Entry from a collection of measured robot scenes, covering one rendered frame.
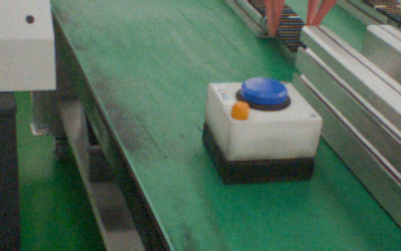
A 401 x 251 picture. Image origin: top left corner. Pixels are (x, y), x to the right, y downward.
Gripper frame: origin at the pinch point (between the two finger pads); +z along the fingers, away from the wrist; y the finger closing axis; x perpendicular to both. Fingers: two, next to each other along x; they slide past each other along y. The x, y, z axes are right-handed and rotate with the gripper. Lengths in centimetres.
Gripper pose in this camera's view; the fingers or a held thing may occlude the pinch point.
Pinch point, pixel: (291, 29)
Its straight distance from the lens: 82.8
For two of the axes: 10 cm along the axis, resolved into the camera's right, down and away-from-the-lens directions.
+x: -2.3, -4.7, 8.6
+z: -0.9, 8.8, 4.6
